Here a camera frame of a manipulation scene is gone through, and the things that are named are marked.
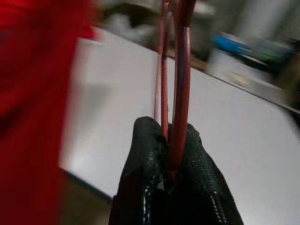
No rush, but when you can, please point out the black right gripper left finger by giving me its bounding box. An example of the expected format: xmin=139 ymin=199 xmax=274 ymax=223
xmin=111 ymin=116 xmax=169 ymax=225

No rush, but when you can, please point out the red plastic hanger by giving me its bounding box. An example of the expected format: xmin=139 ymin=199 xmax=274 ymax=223
xmin=172 ymin=0 xmax=195 ymax=186

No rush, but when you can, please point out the thin red hanger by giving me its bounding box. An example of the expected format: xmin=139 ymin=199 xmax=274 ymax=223
xmin=153 ymin=0 xmax=173 ymax=141

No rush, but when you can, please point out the red garment with white stitching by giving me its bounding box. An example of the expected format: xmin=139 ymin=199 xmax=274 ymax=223
xmin=0 ymin=0 xmax=104 ymax=225

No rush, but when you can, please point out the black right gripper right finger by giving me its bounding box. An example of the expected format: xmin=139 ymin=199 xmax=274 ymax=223
xmin=165 ymin=123 xmax=244 ymax=225

